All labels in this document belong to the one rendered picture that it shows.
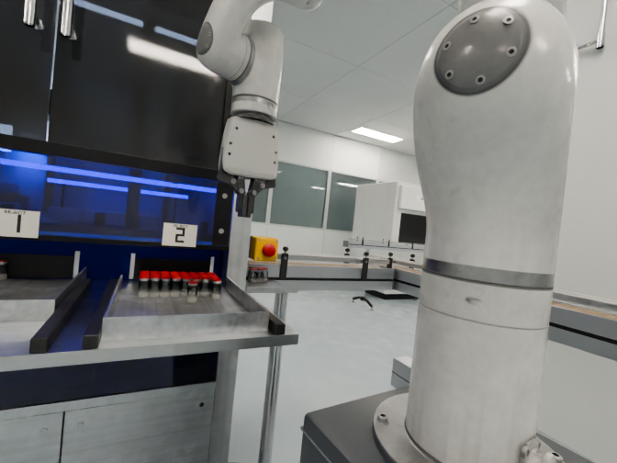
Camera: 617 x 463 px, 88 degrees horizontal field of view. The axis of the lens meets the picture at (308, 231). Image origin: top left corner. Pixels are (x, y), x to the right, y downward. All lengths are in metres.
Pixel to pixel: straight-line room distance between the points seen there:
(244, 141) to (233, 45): 0.14
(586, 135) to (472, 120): 1.51
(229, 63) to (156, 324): 0.42
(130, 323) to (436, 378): 0.43
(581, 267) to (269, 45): 1.48
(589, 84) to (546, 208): 1.55
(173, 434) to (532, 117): 1.06
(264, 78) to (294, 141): 5.62
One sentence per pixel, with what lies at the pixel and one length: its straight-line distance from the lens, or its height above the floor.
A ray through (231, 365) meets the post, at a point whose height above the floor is 0.65.
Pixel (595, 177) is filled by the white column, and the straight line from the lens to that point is 1.74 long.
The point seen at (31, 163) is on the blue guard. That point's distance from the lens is 0.95.
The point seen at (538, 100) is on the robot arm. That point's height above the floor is 1.19.
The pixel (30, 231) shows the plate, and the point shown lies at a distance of 0.94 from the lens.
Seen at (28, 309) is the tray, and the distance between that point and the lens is 0.70.
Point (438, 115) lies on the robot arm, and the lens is 0.30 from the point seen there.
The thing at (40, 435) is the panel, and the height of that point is 0.53.
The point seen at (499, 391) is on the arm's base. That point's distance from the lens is 0.35.
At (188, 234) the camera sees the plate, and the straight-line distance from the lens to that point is 0.92.
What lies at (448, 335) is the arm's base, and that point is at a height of 0.99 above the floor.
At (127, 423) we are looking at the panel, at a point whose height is 0.52.
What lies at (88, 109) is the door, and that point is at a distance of 0.96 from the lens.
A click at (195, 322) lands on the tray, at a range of 0.58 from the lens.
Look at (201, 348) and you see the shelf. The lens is 0.57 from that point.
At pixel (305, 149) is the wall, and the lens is 6.29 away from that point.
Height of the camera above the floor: 1.08
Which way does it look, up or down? 1 degrees down
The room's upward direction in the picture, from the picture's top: 6 degrees clockwise
